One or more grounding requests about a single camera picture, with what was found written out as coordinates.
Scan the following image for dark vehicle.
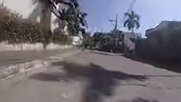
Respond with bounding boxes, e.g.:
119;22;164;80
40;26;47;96
96;34;122;55

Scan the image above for utility pole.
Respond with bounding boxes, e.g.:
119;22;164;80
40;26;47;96
105;12;121;41

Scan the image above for leafy green tree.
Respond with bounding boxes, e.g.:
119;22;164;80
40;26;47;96
57;2;91;39

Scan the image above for grey concrete road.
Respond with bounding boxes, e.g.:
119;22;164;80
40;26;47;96
0;36;181;102

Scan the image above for tall palm tree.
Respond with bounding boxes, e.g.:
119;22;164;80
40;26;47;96
120;8;143;35

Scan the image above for dark building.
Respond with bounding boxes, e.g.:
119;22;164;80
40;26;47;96
144;11;181;44

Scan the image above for green hedge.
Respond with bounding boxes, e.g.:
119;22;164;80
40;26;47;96
0;5;78;53

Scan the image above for overhead wires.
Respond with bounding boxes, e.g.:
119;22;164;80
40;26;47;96
123;0;181;23

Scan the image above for low pale concrete wall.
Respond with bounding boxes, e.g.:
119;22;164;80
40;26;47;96
0;34;77;65

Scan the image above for dark wall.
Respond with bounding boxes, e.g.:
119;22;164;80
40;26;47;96
130;22;181;75

